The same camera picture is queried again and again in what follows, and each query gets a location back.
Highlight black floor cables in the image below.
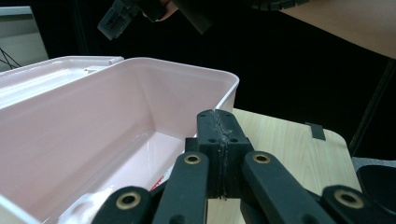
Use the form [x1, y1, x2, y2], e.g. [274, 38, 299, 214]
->
[0, 48, 22, 71]

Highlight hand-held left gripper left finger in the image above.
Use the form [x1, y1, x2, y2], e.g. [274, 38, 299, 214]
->
[185, 109, 227, 199]

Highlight red and white ointment tube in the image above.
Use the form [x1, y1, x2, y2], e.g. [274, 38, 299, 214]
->
[148, 164, 176, 192]

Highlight pink storage box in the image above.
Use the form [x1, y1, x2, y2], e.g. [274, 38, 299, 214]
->
[0, 55, 241, 224]

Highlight black metal stand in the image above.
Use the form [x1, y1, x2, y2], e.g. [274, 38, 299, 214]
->
[347, 58, 396, 157]

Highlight grey tape piece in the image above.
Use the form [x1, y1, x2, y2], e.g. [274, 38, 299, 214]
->
[305, 121, 327, 141]

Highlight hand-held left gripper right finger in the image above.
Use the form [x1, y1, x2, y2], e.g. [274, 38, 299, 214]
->
[214, 109, 255, 200]

